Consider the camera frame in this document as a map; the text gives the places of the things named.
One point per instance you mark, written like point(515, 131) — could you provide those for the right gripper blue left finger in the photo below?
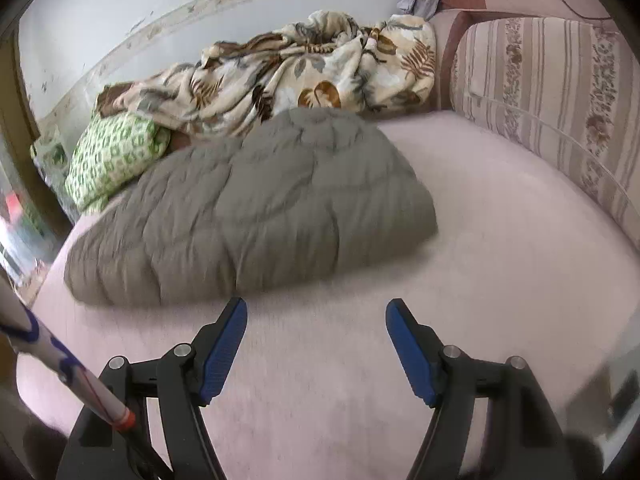
point(189, 376)

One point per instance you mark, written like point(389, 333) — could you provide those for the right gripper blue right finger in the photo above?
point(445, 380)

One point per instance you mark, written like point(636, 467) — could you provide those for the grey-brown quilted hooded jacket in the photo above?
point(306, 195)

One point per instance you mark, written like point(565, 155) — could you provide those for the green white patterned pillow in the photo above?
point(111, 152)

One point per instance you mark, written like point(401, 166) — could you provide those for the floral plastic bag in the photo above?
point(52, 163)

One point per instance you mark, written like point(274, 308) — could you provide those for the brown fuzzy cloth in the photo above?
point(110, 101)

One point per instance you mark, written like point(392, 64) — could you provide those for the striped floral sofa cushion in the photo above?
point(566, 91)

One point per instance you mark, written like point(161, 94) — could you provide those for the leaf print beige blanket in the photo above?
point(327, 61)

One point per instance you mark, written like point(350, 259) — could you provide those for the grey white cloth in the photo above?
point(422, 8)

